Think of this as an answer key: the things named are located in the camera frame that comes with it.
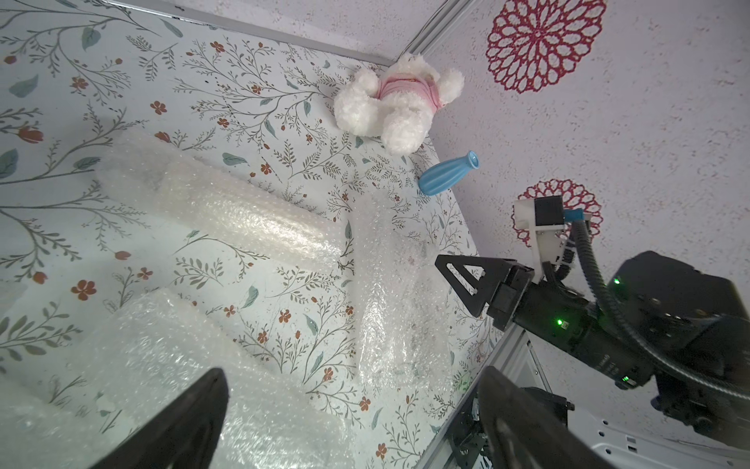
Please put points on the white plush dog pink shirt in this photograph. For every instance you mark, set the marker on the white plush dog pink shirt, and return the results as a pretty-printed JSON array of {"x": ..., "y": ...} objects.
[{"x": 398, "y": 106}]

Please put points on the loose bubble wrap sheet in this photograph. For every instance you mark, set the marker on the loose bubble wrap sheet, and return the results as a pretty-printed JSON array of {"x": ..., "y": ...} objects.
[{"x": 154, "y": 385}]

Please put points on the blue vase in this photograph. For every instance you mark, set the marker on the blue vase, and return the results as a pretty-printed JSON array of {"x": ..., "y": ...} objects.
[{"x": 444, "y": 175}]

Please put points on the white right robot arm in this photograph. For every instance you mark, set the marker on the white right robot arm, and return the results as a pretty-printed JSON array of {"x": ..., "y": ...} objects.
[{"x": 697, "y": 320}]

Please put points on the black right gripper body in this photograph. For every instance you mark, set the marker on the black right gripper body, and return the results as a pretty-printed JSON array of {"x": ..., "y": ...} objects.
[{"x": 565, "y": 319}]

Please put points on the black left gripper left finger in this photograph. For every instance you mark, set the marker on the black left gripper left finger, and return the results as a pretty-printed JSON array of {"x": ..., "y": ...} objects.
[{"x": 183, "y": 435}]

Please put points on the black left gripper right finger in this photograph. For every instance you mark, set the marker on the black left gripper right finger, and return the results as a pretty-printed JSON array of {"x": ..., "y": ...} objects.
[{"x": 522, "y": 434}]

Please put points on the bubble wrap around vase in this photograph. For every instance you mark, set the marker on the bubble wrap around vase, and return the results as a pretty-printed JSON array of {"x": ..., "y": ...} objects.
[{"x": 402, "y": 305}]

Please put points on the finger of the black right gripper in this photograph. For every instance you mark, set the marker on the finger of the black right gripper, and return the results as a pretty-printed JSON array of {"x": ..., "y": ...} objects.
[{"x": 481, "y": 282}]

